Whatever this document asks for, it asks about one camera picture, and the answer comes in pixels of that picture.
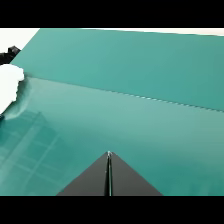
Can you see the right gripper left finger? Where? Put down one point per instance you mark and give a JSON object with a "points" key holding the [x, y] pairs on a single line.
{"points": [[91, 182]]}

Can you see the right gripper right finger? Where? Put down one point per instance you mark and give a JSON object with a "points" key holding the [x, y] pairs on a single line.
{"points": [[128, 181]]}

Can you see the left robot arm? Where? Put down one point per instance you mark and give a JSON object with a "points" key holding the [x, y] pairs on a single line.
{"points": [[8, 55]]}

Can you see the white garment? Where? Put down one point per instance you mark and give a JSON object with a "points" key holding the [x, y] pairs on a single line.
{"points": [[8, 85]]}

